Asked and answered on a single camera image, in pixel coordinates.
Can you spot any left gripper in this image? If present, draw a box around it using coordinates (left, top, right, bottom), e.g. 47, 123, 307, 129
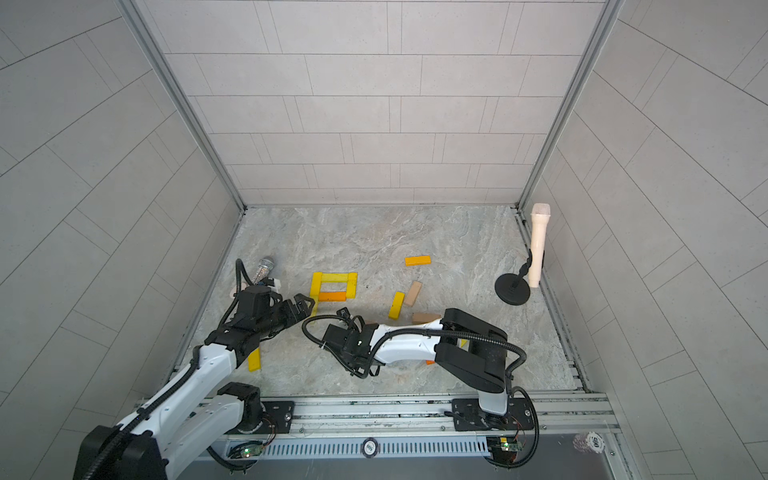
256, 293, 318, 339

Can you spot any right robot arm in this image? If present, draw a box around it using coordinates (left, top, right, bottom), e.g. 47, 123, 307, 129
301, 308, 541, 470

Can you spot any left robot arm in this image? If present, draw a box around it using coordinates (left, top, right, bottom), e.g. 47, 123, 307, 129
73, 285, 315, 479

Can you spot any glitter silver microphone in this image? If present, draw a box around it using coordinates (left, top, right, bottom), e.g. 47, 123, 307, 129
252, 257, 275, 284

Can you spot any tan wood block right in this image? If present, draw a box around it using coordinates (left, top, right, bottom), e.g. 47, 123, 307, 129
411, 313, 442, 325

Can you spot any tan wood block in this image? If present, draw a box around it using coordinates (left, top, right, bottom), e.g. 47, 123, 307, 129
404, 281, 423, 307
411, 313, 442, 325

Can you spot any tan wood block upper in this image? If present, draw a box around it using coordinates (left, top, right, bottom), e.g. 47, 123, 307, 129
404, 281, 423, 307

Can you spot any amber orange far block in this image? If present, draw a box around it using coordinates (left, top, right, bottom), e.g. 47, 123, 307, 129
404, 255, 432, 267

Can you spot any left circuit board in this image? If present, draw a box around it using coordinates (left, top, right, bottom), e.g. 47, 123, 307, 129
228, 440, 269, 460

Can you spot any circuit board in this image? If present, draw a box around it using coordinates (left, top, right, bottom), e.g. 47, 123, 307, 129
228, 440, 269, 460
486, 436, 524, 468

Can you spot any right circuit board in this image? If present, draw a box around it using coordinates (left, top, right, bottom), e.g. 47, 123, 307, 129
486, 436, 524, 468

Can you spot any beige microphone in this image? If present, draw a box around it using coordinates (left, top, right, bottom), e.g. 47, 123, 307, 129
528, 203, 551, 289

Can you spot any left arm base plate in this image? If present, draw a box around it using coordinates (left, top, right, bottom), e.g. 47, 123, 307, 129
217, 382, 295, 435

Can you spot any round sticker on rail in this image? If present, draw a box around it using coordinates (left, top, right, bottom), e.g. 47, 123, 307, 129
361, 437, 379, 458

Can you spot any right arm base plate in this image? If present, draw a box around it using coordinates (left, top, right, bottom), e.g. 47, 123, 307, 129
450, 397, 535, 432

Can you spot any aluminium rail frame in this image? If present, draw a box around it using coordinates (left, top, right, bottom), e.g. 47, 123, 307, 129
213, 391, 639, 479

